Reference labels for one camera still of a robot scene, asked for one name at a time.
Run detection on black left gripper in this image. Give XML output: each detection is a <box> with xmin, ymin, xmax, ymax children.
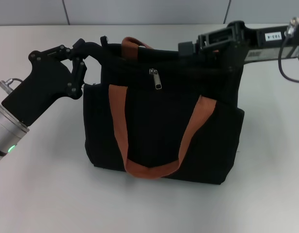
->
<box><xmin>1</xmin><ymin>38</ymin><xmax>103</xmax><ymax>127</ymax></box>

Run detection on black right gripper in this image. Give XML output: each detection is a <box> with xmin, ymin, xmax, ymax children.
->
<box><xmin>177</xmin><ymin>21</ymin><xmax>299</xmax><ymax>71</ymax></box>

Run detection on silver zipper pull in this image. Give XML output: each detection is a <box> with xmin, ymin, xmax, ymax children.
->
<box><xmin>148</xmin><ymin>67</ymin><xmax>163</xmax><ymax>91</ymax></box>

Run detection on black food bag orange handles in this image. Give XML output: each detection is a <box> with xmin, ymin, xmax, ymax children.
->
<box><xmin>83</xmin><ymin>35</ymin><xmax>246</xmax><ymax>186</ymax></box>

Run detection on left gripper cable with connector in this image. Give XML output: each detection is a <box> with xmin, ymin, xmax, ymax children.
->
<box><xmin>0</xmin><ymin>77</ymin><xmax>25</xmax><ymax>93</ymax></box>

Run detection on gripper cable with connector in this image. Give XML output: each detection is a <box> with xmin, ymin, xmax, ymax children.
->
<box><xmin>0</xmin><ymin>77</ymin><xmax>25</xmax><ymax>93</ymax></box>
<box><xmin>278</xmin><ymin>16</ymin><xmax>299</xmax><ymax>85</ymax></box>

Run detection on right gripper cable with connector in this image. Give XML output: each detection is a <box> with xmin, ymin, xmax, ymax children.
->
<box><xmin>278</xmin><ymin>16</ymin><xmax>299</xmax><ymax>85</ymax></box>

